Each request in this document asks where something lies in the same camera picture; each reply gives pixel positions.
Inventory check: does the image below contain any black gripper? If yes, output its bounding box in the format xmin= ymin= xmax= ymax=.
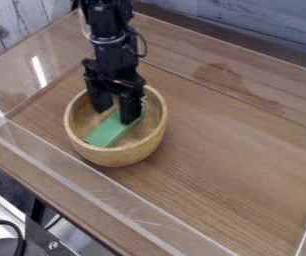
xmin=81 ymin=34 xmax=147 ymax=125

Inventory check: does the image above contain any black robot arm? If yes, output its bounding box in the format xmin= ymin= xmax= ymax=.
xmin=80 ymin=0 xmax=147 ymax=125

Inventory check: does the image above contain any green rectangular block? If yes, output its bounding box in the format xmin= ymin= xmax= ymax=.
xmin=84 ymin=111 xmax=144 ymax=148

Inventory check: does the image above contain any brown wooden bowl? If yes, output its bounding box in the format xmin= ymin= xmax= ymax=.
xmin=64 ymin=86 xmax=168 ymax=167

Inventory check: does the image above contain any black table leg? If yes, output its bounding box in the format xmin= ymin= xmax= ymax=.
xmin=31 ymin=199 xmax=47 ymax=225

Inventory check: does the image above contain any clear acrylic corner bracket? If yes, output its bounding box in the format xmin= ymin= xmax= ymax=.
xmin=79 ymin=8 xmax=91 ymax=40

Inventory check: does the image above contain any clear acrylic tray wall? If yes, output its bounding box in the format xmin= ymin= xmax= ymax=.
xmin=0 ymin=14 xmax=306 ymax=256

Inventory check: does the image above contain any black metal bracket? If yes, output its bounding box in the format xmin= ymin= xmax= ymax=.
xmin=24 ymin=218 xmax=80 ymax=256

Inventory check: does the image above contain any black cable loop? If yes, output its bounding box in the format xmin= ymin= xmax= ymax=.
xmin=0 ymin=219 xmax=28 ymax=256

